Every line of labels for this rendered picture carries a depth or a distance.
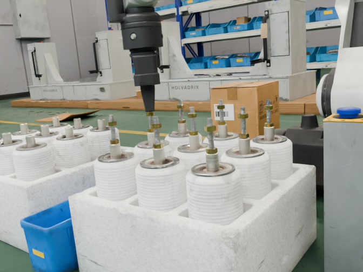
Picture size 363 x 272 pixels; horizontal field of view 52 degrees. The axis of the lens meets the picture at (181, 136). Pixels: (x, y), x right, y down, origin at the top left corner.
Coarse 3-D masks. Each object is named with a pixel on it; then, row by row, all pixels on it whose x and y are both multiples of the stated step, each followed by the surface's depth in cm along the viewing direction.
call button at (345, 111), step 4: (340, 108) 67; (344, 108) 66; (348, 108) 66; (352, 108) 66; (356, 108) 66; (360, 108) 66; (340, 112) 66; (344, 112) 66; (348, 112) 65; (352, 112) 65; (356, 112) 65; (360, 112) 66; (340, 116) 67; (344, 116) 66; (348, 116) 66; (352, 116) 66; (356, 116) 66
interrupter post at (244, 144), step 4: (240, 140) 72; (244, 140) 71; (248, 140) 71; (240, 144) 72; (244, 144) 71; (248, 144) 72; (240, 148) 72; (244, 148) 72; (248, 148) 72; (240, 152) 72; (244, 152) 72; (248, 152) 72
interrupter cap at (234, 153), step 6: (228, 150) 74; (234, 150) 74; (252, 150) 74; (258, 150) 73; (228, 156) 71; (234, 156) 70; (240, 156) 69; (246, 156) 69; (252, 156) 69; (258, 156) 70
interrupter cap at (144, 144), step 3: (144, 141) 89; (147, 141) 90; (162, 141) 88; (165, 141) 88; (168, 141) 87; (138, 144) 87; (141, 144) 87; (144, 144) 87; (147, 144) 88; (165, 144) 85; (168, 144) 86; (138, 147) 85; (141, 147) 84; (144, 147) 84; (147, 147) 83; (150, 147) 83
